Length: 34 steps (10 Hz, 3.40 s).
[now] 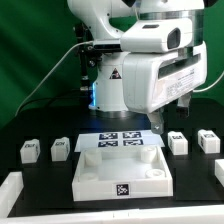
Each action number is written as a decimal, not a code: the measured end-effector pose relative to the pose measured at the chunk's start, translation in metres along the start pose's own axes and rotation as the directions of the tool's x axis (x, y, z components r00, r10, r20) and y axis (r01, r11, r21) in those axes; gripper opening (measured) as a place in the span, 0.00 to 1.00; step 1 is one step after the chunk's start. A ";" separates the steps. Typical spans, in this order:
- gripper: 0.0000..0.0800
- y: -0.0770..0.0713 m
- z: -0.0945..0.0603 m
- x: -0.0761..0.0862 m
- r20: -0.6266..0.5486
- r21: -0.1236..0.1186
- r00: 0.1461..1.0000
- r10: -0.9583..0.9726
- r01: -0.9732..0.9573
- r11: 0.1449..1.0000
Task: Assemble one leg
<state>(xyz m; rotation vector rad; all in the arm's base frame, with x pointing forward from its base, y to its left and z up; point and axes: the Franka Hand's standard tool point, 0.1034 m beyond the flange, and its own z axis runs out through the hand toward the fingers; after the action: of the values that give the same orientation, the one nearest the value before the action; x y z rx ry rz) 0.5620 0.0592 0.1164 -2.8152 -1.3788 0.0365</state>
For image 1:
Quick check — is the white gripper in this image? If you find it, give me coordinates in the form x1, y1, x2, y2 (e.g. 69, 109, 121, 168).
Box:
122, 43, 207, 134

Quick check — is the white square table top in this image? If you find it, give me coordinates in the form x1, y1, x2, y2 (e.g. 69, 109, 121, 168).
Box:
72, 145, 173, 201

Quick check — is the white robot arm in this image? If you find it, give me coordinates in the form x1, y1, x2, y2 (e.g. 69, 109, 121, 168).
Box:
67, 0, 207, 134

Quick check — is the white sheet with markers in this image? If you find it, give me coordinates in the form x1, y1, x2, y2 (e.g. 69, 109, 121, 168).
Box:
75, 130, 164, 152

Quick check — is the white L-shaped obstacle fence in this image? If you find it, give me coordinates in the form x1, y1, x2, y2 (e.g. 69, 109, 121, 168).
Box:
0, 156, 224, 224

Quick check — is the white cable behind robot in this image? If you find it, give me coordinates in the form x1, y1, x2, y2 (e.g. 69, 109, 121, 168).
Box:
193, 71, 224, 94

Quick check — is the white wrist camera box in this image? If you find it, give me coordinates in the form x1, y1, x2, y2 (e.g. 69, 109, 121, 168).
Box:
120, 18, 193, 53

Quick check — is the grey camera on mount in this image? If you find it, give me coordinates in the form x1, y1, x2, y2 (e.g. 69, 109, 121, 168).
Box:
87, 39, 121, 53

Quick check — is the white camera cable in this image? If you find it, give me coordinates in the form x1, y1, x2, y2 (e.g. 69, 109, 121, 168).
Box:
14, 40, 94, 118

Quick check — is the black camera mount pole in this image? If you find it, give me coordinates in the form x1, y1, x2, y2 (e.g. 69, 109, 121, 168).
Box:
73, 23, 93, 92

